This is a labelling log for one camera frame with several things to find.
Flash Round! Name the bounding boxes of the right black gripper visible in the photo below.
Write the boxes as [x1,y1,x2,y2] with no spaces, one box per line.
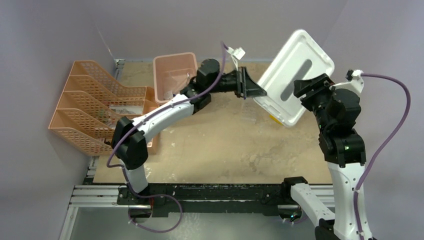
[294,73,338,132]

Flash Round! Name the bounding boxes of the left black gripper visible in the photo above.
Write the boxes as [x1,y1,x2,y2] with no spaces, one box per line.
[207,65,266,98]

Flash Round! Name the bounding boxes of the white plastic tray lid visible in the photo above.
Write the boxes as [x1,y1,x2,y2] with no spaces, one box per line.
[253,29,335,128]

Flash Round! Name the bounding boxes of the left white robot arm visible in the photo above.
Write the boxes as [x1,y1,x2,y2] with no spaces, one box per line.
[111,59,267,205]

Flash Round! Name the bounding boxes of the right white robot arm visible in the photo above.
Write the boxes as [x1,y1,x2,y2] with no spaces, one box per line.
[280,71,374,240]

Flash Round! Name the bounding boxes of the clear plastic tube rack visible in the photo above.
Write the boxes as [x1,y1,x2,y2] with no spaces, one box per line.
[240,98,257,124]

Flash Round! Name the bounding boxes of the yellow test tube rack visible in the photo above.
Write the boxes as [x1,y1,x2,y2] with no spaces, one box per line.
[269,114,284,126]

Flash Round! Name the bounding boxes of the pink plastic bin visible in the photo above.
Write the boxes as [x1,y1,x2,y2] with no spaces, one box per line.
[152,52,198,105]

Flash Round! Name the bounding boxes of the orange mesh file rack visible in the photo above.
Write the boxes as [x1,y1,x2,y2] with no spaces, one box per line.
[48,60,145,156]

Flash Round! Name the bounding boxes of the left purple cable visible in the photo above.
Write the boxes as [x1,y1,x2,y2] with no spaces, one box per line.
[106,41,229,233]

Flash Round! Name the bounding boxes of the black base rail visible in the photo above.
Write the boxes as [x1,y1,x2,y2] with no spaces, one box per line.
[67,182,335,220]

